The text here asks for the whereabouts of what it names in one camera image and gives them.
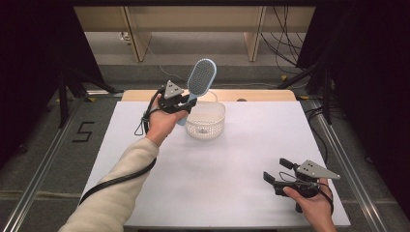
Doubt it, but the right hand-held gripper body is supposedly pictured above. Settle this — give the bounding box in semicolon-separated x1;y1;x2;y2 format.
274;159;341;198

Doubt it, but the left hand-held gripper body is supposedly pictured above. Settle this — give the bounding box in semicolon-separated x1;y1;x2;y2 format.
158;80;188;114

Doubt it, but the light blue hairbrush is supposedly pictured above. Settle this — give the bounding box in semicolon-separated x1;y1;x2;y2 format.
176;58;218;127

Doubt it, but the white slotted plastic basket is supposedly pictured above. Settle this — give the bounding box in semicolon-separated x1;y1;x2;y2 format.
185;91;227;140

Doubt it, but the person's left hand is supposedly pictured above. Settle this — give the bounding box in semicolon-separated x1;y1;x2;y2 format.
144;96;190;148

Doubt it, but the person's right hand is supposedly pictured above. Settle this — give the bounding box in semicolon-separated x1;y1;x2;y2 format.
282;187;338;228

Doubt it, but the white table cover sheet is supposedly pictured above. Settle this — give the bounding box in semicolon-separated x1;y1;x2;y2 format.
80;101;352;228

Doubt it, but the light wooden table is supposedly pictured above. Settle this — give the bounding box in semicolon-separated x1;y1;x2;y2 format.
121;89;298;102

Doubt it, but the beige wooden bench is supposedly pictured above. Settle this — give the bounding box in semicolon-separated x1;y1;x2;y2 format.
73;6;317;63

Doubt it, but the black metal stand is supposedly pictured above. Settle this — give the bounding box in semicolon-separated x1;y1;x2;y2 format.
57;66;124;129
276;59;334;126

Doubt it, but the black curtain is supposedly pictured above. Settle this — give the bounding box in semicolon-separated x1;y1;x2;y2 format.
296;0;410;220
0;0;104;168

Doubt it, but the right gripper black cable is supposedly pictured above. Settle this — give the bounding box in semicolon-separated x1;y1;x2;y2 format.
317;182;335;216

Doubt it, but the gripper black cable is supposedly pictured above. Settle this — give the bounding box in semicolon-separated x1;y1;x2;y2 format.
317;182;335;216
78;86;166;206

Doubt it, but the aluminium floor rail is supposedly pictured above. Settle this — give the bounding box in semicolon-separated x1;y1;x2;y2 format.
307;99;386;232
0;96;85;232

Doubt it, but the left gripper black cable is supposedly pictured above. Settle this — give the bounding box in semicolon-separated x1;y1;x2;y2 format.
78;86;166;206

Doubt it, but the bundle of black cables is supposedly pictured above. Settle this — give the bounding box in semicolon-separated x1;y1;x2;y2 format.
260;6;311;75

